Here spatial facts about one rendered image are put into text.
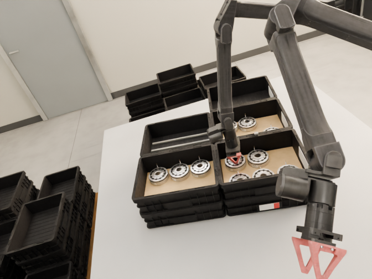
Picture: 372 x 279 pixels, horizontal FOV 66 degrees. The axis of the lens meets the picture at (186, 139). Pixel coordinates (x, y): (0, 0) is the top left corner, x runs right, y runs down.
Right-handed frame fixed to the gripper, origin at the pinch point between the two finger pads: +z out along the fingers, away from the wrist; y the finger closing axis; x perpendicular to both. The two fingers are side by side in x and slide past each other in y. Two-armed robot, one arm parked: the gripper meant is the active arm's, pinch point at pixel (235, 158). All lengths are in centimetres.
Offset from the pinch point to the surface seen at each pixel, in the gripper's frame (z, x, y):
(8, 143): 74, -321, -182
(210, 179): 3.4, -13.6, 8.6
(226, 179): 3.7, -5.5, 9.5
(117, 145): 14, -85, -47
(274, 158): 4.8, 18.6, -1.2
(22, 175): 21, -168, -41
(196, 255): 15.9, -22.0, 40.6
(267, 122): 5.0, 19.3, -31.4
